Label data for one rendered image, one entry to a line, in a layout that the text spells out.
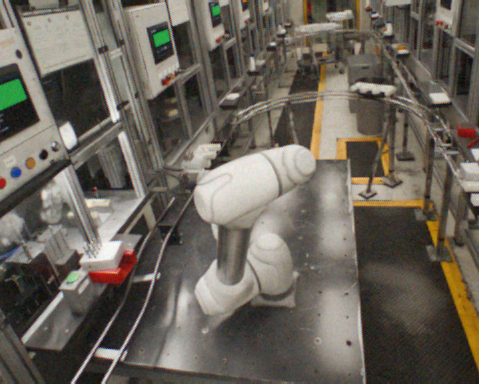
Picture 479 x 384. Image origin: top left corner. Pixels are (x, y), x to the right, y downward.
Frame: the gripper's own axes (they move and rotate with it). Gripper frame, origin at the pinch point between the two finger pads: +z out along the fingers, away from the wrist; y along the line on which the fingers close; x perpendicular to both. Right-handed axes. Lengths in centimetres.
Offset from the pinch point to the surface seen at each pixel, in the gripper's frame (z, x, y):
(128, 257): 3.3, 27.7, -17.7
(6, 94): 18, 36, 53
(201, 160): 2, -54, -20
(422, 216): -140, -122, -110
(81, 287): 8, 48, -12
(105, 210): 34.2, -3.6, -19.2
